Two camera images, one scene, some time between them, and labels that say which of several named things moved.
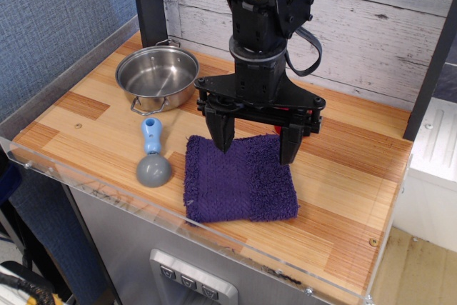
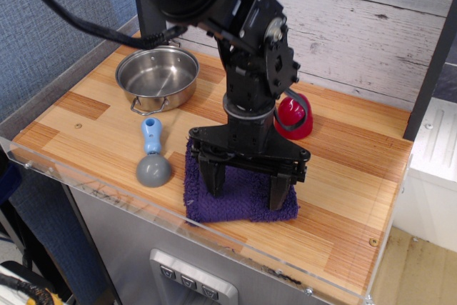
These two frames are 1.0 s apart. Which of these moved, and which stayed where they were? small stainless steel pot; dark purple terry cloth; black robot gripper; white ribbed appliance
Moved: black robot gripper
Stayed: small stainless steel pot; white ribbed appliance; dark purple terry cloth
